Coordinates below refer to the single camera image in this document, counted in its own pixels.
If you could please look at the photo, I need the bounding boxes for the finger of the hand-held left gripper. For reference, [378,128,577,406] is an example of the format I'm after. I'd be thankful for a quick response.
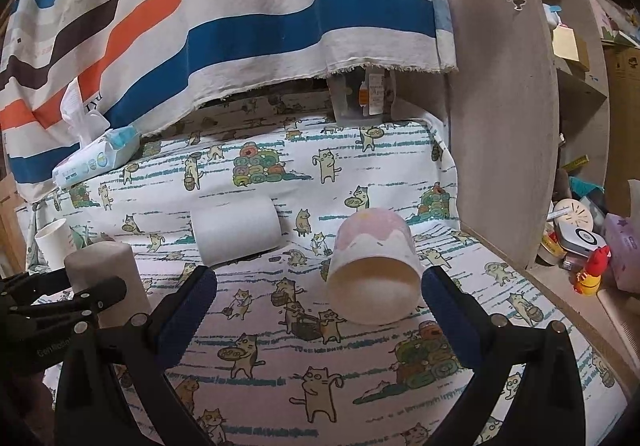
[7,275,129,333]
[0,267,72,309]

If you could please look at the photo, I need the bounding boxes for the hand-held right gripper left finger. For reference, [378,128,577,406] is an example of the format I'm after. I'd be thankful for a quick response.
[54,265,219,446]

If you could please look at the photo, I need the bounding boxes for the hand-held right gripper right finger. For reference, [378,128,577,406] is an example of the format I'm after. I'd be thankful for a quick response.
[421,266,587,446]

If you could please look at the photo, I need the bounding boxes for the plain grey-white cup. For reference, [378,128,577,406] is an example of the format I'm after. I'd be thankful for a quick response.
[64,242,152,329]

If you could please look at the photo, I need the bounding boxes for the pink and white cup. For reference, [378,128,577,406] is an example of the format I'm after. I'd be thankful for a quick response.
[325,209,422,326]

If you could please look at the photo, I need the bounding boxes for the white paper cup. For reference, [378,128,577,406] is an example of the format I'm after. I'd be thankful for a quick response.
[34,218,77,271]

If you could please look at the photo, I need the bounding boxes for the white ribbed cup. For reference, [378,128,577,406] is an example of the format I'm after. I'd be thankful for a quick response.
[190,195,282,267]

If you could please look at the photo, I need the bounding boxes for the wet wipes pack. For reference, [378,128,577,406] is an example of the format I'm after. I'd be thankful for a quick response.
[52,125,141,189]

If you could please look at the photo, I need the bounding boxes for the red and yellow toy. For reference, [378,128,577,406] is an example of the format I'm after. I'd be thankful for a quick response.
[571,246,613,296]

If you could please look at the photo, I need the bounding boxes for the round white device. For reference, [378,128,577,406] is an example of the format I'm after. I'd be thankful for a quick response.
[554,197,597,233]

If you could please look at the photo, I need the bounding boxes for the cat printed blanket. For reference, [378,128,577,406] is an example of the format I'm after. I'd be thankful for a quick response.
[15,91,632,446]

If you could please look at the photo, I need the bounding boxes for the purple tissue pack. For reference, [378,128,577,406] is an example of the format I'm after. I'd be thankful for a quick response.
[602,213,640,294]

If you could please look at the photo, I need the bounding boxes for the wooden shelf unit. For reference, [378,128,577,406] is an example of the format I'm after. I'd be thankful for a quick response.
[433,0,640,377]

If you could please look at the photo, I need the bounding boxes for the clear plastic container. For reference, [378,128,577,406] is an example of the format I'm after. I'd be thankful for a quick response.
[327,66,397,123]

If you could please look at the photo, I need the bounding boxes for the striped cloth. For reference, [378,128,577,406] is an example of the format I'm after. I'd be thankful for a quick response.
[0,0,459,203]

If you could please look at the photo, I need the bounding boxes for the yellow box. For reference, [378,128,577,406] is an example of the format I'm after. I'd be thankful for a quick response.
[551,25,590,72]

